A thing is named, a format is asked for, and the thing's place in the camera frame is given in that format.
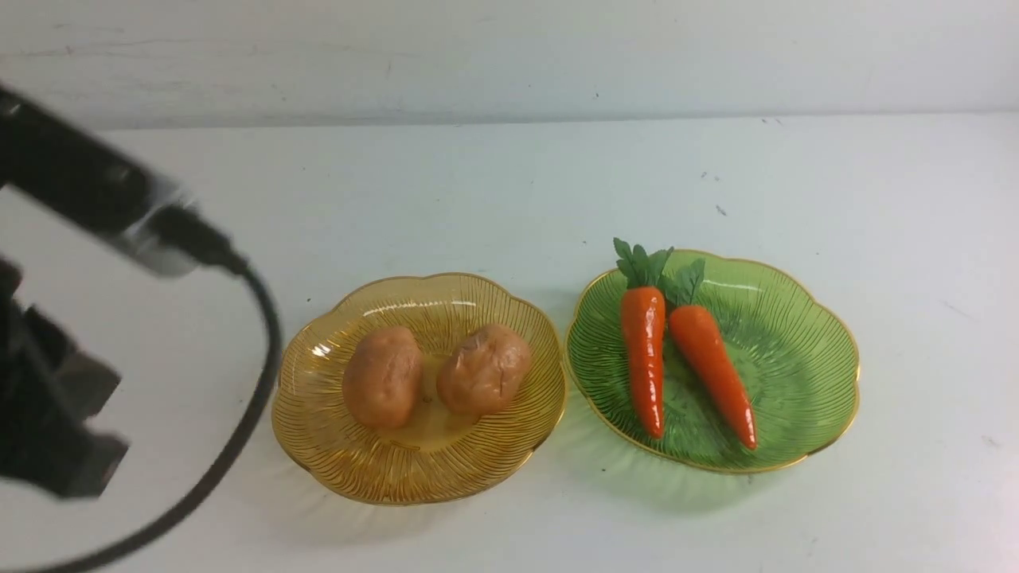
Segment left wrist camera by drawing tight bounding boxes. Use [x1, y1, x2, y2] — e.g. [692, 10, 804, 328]
[1, 86, 197, 277]

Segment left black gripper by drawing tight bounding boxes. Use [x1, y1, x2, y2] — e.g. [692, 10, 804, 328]
[1, 259, 130, 498]

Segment orange carrot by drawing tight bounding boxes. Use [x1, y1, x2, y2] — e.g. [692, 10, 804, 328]
[614, 238, 672, 440]
[660, 258, 759, 450]

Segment green glass plate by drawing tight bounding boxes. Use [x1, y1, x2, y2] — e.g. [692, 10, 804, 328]
[565, 249, 860, 474]

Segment amber glass plate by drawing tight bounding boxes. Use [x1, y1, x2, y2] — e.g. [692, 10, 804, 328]
[271, 272, 568, 505]

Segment black cable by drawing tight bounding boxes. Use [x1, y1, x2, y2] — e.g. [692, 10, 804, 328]
[0, 205, 285, 573]

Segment brown potato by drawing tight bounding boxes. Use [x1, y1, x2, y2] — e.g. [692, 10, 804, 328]
[436, 323, 533, 417]
[342, 325, 424, 431]

